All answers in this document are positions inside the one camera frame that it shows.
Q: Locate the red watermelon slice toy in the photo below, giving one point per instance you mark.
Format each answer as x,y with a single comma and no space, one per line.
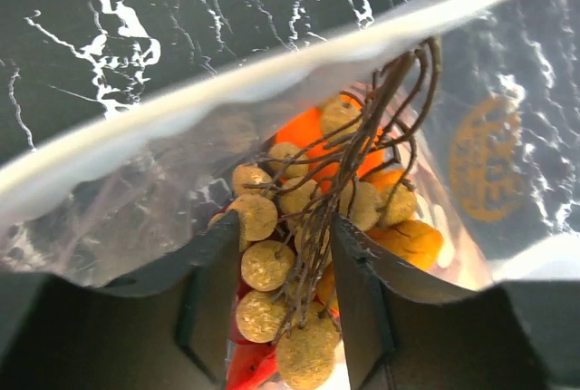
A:
254,324

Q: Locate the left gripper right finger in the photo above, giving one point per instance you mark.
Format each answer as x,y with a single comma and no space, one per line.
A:
406,329

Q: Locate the orange fake fruit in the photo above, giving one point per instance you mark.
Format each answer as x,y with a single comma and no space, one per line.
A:
304,129

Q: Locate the clear zip top bag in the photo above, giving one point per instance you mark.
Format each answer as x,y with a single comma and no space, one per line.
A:
121,120

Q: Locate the yellow walnut fake food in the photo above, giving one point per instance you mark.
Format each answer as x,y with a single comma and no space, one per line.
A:
414,241

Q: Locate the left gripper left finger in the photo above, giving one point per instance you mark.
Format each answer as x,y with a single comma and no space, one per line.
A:
162,326

